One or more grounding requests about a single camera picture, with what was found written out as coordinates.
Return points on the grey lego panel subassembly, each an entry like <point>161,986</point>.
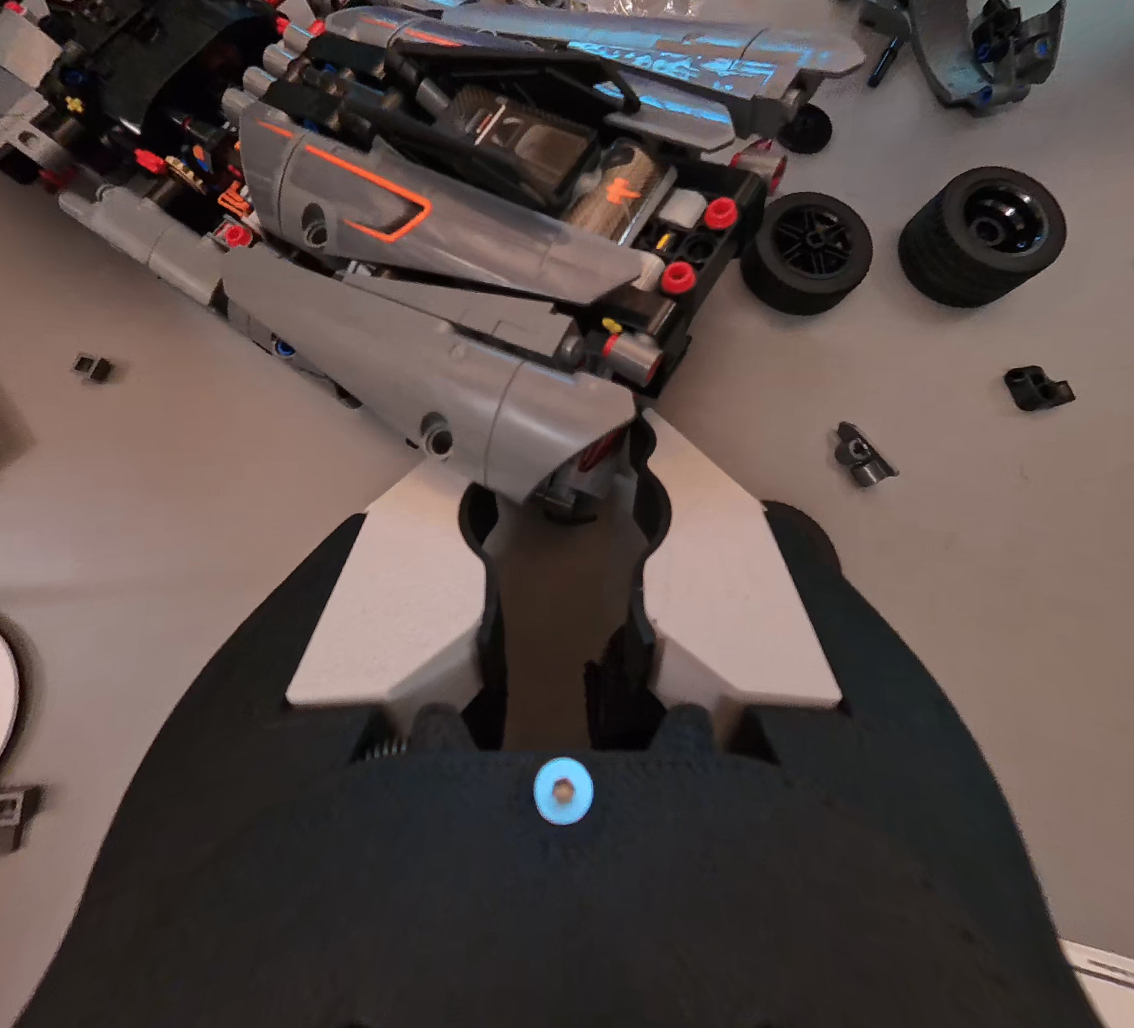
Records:
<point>948,45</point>

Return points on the black angled lego connector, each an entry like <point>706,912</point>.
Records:
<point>1032,390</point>

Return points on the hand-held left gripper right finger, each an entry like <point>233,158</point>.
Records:
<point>735,603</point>

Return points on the wide black lego tyre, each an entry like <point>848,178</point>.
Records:
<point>939,248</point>

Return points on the dark grey lego clip piece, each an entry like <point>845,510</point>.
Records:
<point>859,452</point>

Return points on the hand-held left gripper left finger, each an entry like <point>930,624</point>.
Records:
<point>399,603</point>

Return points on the white paper sheet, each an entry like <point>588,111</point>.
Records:
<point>1107,992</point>

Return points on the white rounded board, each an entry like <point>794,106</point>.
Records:
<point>7,691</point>

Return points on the grey flat lego plate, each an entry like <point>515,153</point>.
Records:
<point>18,815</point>

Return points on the black spoked lego wheel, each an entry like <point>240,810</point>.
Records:
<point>802,248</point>
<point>802,528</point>

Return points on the grey and black lego car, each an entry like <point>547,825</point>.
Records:
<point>461,390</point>

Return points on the small dark grey lego stud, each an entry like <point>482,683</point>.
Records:
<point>93,369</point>

